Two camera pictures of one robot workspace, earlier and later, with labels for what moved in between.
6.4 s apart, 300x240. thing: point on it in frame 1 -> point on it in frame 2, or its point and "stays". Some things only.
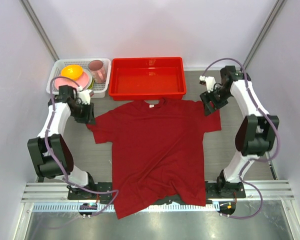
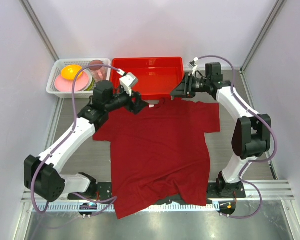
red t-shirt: [157, 151] stays
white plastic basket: [57, 65] stays
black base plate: [100, 190] stays
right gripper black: [206, 98] -> [184, 90]
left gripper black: [89, 117] -> [138, 105]
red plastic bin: [145, 79] stays
